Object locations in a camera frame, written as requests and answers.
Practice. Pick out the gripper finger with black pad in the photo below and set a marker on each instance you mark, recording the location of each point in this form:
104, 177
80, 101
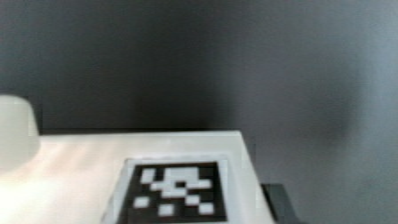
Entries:
17, 133

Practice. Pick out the white front drawer box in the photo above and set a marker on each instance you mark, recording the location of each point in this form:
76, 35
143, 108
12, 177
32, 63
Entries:
147, 178

